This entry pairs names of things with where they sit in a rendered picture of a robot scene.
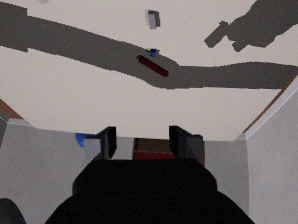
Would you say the dark red rod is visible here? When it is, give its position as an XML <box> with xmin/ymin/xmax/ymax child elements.
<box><xmin>138</xmin><ymin>56</ymin><xmax>168</xmax><ymax>77</ymax></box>

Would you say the small blue cube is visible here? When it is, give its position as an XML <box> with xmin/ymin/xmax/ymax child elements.
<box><xmin>150</xmin><ymin>49</ymin><xmax>156</xmax><ymax>57</ymax></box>

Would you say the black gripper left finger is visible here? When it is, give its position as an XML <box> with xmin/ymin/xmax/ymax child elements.
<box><xmin>84</xmin><ymin>126</ymin><xmax>117</xmax><ymax>166</ymax></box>

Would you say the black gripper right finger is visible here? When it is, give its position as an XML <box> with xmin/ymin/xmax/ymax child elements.
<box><xmin>169</xmin><ymin>125</ymin><xmax>203</xmax><ymax>164</ymax></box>

